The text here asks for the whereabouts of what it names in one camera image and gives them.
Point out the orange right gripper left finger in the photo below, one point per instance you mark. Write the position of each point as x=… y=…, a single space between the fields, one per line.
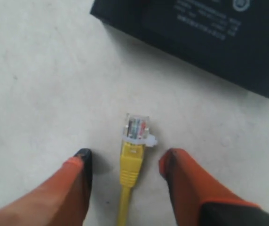
x=61 y=200

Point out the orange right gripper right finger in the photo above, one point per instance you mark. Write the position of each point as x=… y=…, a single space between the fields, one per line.
x=198 y=199

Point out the small black box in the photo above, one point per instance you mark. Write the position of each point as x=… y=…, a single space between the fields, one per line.
x=229 y=38

